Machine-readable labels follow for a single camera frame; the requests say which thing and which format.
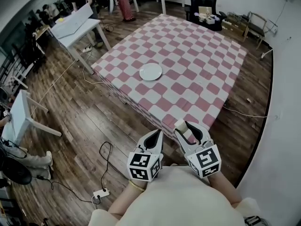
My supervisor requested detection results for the black cable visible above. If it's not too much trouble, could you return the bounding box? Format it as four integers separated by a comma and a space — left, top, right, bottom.
98, 141, 130, 191

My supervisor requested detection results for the beige food piece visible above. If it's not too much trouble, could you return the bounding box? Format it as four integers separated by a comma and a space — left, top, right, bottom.
174, 119, 188, 133

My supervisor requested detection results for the small white table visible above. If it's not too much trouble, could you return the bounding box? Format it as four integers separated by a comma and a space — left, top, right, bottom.
8, 89, 63, 145

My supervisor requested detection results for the person's cream top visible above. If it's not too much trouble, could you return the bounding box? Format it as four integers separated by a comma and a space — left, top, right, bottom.
88, 165, 262, 226

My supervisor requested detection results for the person's shoe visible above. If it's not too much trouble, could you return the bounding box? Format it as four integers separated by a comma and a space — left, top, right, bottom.
244, 215, 262, 226

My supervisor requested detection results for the beige box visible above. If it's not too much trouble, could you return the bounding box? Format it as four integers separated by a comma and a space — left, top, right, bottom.
198, 6, 213, 16

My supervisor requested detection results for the white flat board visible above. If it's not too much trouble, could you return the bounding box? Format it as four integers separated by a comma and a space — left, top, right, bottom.
55, 3, 94, 39

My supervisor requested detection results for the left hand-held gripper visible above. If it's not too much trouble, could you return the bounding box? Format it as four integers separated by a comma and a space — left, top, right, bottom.
127, 129, 165, 182

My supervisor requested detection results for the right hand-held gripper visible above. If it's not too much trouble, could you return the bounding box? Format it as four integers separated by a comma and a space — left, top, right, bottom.
174, 121, 222, 179

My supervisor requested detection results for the person's right forearm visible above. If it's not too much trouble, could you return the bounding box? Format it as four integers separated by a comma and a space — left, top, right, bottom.
207, 172, 243, 207

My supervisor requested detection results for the black round fan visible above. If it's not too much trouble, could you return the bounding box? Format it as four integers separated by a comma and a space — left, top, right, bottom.
0, 158, 32, 186

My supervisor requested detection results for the white cable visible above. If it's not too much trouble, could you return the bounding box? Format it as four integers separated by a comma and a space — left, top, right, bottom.
222, 105, 268, 118

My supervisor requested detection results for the person's left forearm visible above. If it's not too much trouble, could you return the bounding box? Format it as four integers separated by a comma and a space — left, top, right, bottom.
107, 179, 148, 219

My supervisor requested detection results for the white desk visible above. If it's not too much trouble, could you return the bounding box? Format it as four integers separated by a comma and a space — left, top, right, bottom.
50, 18, 111, 75

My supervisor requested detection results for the white round plate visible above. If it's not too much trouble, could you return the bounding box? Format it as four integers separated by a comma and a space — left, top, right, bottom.
139, 63, 163, 81

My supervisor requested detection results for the wooden frame chair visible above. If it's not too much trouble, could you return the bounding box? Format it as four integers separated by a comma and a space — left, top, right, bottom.
243, 11, 269, 49

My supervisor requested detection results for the cream cable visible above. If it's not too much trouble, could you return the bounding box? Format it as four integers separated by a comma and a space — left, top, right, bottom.
30, 20, 79, 117

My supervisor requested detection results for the cardboard box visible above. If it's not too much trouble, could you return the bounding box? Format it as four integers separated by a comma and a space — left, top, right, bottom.
222, 13, 248, 36

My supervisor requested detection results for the pink white checkered tablecloth table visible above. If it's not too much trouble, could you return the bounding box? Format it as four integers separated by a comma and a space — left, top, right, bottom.
91, 13, 248, 150

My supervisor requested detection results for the gold bracelet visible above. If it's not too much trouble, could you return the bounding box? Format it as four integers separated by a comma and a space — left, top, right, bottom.
128, 180, 146, 193

